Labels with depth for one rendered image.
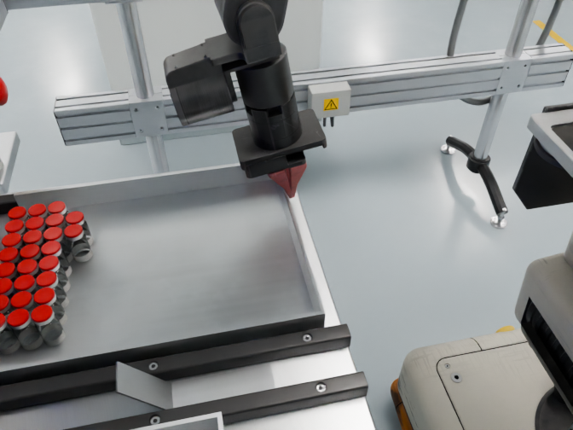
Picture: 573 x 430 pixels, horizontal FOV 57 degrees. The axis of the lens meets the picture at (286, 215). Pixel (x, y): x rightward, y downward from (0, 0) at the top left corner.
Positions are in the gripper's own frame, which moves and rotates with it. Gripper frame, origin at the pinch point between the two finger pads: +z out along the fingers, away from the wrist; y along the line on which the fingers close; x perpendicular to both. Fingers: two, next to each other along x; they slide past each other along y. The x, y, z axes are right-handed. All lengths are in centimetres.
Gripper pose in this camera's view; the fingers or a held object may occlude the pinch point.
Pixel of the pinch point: (290, 189)
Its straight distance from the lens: 68.6
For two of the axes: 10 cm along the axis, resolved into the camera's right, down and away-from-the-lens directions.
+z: 1.7, 6.8, 7.1
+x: 2.1, 6.8, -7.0
